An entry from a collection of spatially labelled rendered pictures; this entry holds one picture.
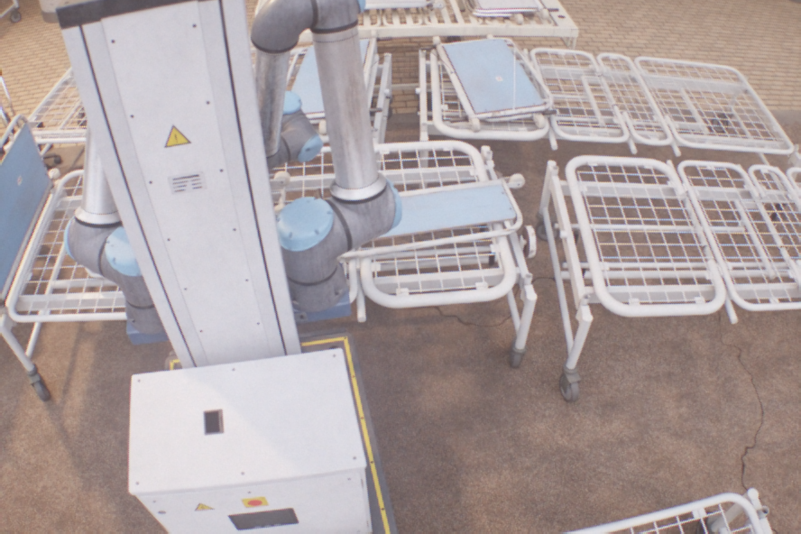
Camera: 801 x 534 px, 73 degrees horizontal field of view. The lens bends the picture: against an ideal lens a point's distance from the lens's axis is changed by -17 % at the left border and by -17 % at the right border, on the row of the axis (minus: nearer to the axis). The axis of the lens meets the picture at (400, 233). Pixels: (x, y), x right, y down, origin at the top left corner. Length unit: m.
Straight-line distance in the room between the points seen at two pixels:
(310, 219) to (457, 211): 0.91
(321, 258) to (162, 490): 0.72
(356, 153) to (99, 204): 0.72
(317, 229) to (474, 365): 1.20
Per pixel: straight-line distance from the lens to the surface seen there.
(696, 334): 2.98
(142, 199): 1.38
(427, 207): 2.44
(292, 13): 1.43
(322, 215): 1.64
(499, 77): 3.22
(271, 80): 1.57
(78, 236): 1.83
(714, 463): 2.65
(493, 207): 2.47
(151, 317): 1.81
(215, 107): 1.24
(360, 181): 1.66
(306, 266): 1.67
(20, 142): 2.83
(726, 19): 6.40
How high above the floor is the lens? 2.15
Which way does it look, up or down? 44 degrees down
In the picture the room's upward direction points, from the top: straight up
